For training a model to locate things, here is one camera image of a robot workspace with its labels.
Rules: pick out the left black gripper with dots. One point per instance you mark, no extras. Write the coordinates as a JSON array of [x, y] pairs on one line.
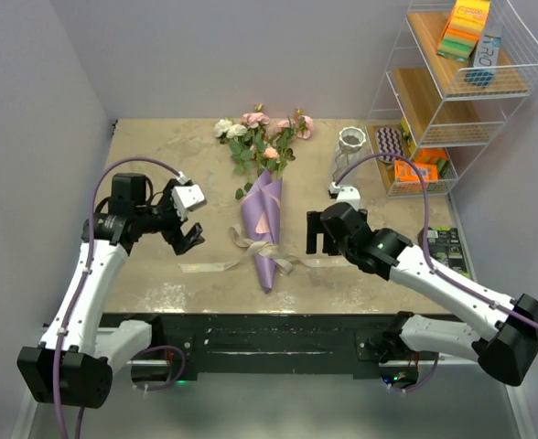
[[175, 235]]

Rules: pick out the white ribbed vase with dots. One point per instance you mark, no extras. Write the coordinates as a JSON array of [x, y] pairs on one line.
[[348, 150]]

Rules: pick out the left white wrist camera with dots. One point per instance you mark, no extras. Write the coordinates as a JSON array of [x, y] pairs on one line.
[[187, 196]]

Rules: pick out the white wire shelf rack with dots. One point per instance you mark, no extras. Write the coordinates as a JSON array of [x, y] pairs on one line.
[[425, 98]]

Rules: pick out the purple wrapping paper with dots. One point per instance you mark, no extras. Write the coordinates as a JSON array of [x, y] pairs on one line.
[[261, 216]]

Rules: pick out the white blue box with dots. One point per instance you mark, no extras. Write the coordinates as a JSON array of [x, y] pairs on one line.
[[482, 67]]

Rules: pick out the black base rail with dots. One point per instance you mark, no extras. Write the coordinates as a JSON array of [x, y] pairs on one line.
[[297, 344]]

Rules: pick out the orange packet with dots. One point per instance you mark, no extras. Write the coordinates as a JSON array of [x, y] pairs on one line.
[[403, 172]]

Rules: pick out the artificial flower bunch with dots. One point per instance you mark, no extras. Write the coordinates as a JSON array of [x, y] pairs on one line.
[[258, 146]]

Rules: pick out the black green box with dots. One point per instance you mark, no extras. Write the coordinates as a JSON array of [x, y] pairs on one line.
[[445, 246]]

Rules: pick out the colourful sponge pack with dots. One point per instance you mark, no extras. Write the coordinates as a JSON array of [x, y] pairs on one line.
[[463, 29]]

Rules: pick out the beige printed ribbon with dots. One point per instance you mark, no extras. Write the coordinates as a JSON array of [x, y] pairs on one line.
[[285, 262]]

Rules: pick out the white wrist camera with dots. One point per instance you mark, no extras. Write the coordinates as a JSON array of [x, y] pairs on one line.
[[345, 194], [187, 196]]

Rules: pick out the purple wavy sponge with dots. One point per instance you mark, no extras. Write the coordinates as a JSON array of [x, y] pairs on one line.
[[390, 144]]

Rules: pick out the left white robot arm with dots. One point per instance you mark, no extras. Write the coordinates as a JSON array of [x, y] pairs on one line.
[[72, 364]]

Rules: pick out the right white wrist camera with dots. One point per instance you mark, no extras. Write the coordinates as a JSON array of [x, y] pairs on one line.
[[345, 194]]

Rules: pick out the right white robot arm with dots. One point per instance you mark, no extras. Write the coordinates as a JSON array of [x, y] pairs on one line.
[[498, 332]]

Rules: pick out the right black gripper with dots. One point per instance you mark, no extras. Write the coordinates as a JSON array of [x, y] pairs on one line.
[[314, 228]]

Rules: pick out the orange green sponge pack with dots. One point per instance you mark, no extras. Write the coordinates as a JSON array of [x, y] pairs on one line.
[[434, 156]]

